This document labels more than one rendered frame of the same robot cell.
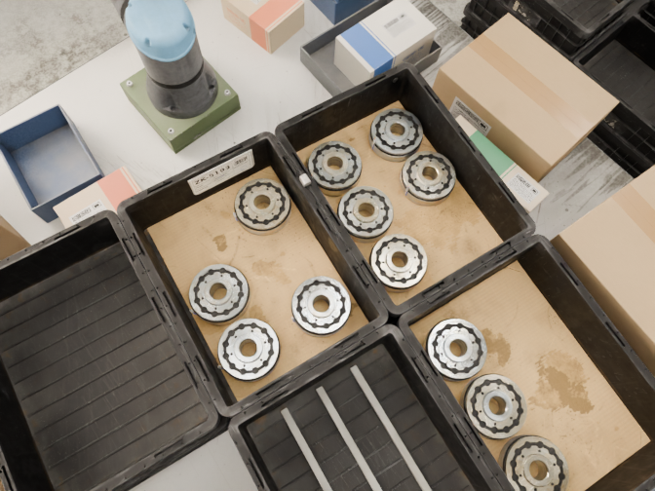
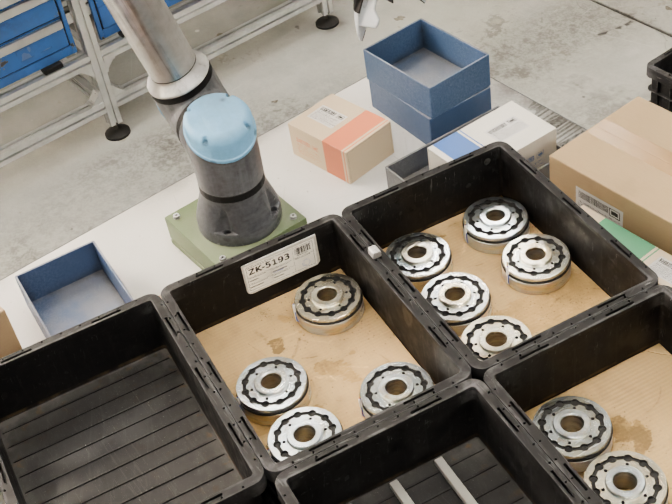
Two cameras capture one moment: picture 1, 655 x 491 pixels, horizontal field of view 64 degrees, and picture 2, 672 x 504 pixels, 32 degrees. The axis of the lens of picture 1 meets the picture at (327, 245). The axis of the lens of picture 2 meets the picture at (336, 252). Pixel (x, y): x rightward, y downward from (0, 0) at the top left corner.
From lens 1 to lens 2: 0.94 m
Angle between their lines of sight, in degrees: 30
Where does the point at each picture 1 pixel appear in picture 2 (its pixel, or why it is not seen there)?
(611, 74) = not seen: outside the picture
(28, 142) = (50, 291)
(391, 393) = (489, 488)
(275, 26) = (353, 147)
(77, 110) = (110, 257)
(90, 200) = not seen: hidden behind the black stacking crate
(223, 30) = (292, 166)
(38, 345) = (55, 454)
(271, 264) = (338, 363)
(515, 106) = (647, 183)
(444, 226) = (561, 313)
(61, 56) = not seen: hidden behind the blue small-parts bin
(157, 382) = (192, 486)
